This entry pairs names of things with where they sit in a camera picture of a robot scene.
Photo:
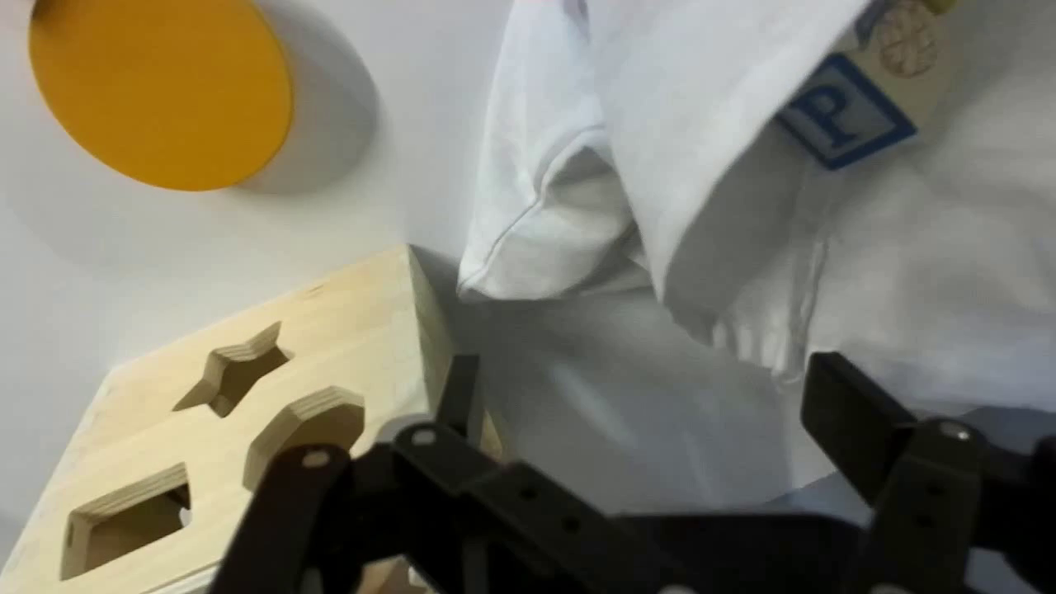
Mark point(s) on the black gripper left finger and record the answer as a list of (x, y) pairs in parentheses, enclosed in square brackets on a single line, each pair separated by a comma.
[(440, 517)]

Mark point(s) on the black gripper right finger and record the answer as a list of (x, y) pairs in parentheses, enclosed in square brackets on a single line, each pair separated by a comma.
[(959, 507)]

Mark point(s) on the white plastic bag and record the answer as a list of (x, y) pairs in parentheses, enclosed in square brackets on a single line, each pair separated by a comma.
[(705, 165)]

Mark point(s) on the wooden shape sorter box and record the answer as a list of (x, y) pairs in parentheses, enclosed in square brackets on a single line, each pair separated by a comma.
[(167, 441)]

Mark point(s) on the wooden alphabet block blue letter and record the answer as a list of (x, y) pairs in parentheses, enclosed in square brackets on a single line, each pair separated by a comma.
[(847, 111)]

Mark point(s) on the yellow wooden disc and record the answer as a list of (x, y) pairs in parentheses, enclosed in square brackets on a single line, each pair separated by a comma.
[(167, 88)]

